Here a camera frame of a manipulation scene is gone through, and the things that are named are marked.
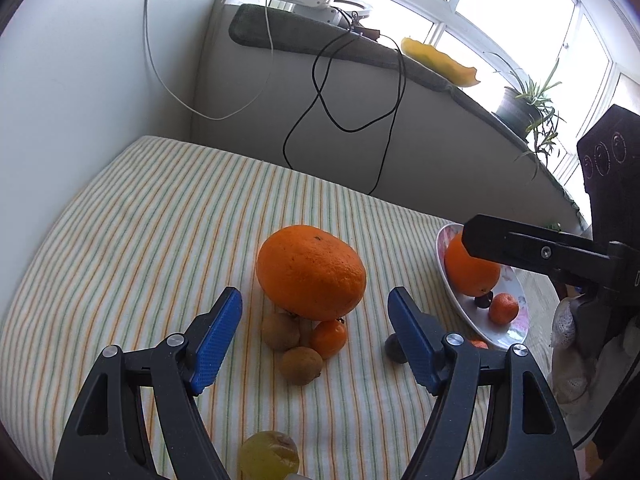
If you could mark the tangerine with stem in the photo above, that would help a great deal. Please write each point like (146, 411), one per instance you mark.
(479, 344)

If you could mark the black right camera box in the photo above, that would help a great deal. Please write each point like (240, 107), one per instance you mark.
(609, 156)

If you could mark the yellow bowl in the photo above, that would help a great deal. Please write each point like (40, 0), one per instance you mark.
(440, 62)

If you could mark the large round orange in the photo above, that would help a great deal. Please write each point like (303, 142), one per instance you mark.
(310, 273)

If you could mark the white gloved right hand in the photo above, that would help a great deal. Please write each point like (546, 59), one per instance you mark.
(583, 386)

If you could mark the potted spider plant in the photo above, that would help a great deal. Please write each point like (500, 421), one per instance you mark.
(526, 109)

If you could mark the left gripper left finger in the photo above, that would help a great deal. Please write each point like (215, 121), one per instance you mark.
(105, 436)

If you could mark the white floral plate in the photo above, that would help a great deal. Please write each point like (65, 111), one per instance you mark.
(498, 336)

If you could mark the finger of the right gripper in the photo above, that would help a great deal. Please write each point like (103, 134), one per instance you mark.
(525, 252)

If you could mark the small orange kumquat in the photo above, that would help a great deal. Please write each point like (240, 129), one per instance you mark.
(328, 338)

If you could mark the brown longan upper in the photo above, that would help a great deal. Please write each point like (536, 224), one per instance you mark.
(280, 332)

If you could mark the large oval orange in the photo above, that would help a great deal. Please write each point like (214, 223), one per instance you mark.
(473, 277)

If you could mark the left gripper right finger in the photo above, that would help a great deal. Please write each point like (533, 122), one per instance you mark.
(524, 436)

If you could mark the green grape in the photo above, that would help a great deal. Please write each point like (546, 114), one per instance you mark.
(269, 455)

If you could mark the striped table cloth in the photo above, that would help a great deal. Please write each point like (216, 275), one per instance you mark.
(153, 240)

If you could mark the tangerine in plate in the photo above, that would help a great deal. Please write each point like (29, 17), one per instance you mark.
(504, 309)

